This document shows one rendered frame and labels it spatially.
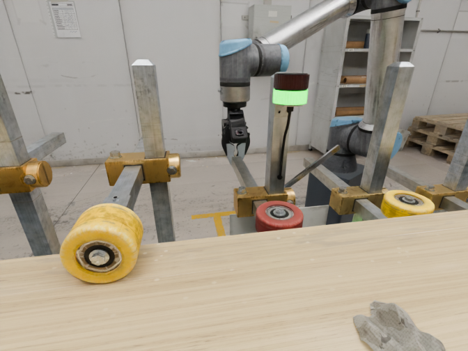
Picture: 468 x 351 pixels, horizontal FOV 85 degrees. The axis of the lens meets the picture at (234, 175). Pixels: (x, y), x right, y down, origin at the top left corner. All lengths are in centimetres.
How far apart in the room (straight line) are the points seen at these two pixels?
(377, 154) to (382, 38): 64
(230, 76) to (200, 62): 240
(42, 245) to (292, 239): 50
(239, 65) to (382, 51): 64
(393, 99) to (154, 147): 49
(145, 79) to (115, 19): 274
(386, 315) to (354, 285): 5
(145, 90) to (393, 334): 47
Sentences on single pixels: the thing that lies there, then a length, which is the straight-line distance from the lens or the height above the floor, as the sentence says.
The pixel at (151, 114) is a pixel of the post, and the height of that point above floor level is 105.
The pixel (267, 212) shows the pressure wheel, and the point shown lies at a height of 90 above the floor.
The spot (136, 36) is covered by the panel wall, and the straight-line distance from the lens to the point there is 317.
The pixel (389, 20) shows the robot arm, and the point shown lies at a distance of 122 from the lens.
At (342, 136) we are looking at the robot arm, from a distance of 140.
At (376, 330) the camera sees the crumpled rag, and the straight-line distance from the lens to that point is 30.
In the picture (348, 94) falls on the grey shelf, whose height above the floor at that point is 74.
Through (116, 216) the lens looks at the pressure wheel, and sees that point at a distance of 33.
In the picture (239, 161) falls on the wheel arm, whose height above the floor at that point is 86.
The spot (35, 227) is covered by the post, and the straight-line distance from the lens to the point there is 65.
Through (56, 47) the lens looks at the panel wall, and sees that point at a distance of 336.
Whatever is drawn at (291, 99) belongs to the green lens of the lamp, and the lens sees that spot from 46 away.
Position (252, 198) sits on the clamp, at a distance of 56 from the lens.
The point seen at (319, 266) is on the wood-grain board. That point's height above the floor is 90.
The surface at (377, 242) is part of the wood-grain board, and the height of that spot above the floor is 90.
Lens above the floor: 114
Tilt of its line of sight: 24 degrees down
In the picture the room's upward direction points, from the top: straight up
